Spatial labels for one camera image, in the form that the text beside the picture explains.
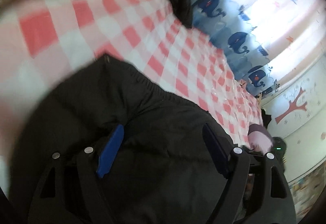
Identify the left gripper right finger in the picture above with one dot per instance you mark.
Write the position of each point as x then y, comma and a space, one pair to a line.
256, 190

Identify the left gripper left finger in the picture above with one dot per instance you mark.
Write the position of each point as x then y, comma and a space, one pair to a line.
109, 152

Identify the black jacket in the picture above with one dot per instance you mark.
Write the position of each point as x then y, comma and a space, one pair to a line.
162, 173

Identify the pink purple cloth bundle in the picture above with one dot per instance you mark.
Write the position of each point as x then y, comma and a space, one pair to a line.
259, 138

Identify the red white checkered bedsheet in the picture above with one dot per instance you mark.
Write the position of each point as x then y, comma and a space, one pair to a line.
43, 41

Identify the blue whale pattern curtain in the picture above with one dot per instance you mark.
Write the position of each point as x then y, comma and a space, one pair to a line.
229, 28

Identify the red tree wall sticker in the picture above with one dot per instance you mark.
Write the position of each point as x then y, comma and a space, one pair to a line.
293, 106

